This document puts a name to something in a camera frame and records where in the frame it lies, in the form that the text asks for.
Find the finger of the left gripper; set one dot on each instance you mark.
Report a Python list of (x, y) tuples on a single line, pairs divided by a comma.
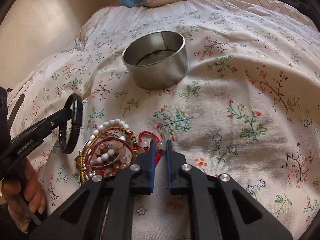
[(57, 120)]

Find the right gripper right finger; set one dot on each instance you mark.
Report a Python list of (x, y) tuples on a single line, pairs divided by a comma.
[(219, 208)]

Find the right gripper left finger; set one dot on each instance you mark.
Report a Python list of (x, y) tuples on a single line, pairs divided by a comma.
[(102, 208)]

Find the floral bed cloth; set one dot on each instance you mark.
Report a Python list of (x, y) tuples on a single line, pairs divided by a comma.
[(280, 171)]

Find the white striped duvet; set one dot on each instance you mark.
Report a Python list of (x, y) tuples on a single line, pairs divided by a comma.
[(254, 71)]

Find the round silver metal tin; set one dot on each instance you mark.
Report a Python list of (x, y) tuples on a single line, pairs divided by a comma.
[(157, 60)]

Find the black jacket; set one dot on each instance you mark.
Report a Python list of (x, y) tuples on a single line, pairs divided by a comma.
[(303, 7)]

